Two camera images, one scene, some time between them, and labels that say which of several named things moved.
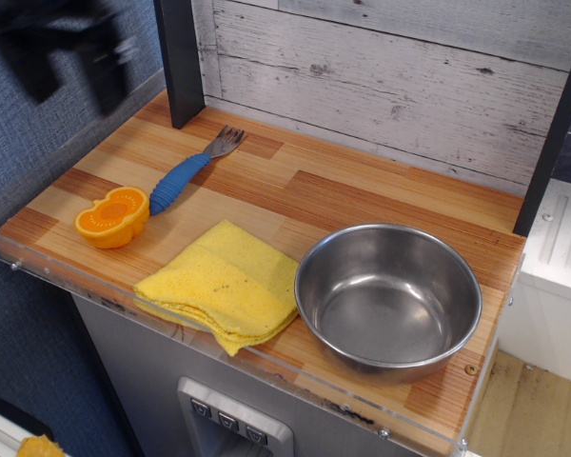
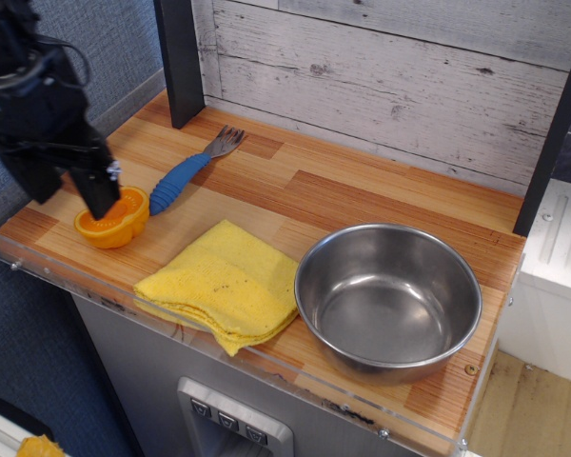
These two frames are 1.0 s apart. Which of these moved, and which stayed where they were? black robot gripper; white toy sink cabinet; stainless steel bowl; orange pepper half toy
Moved: black robot gripper
Stayed: white toy sink cabinet; stainless steel bowl; orange pepper half toy
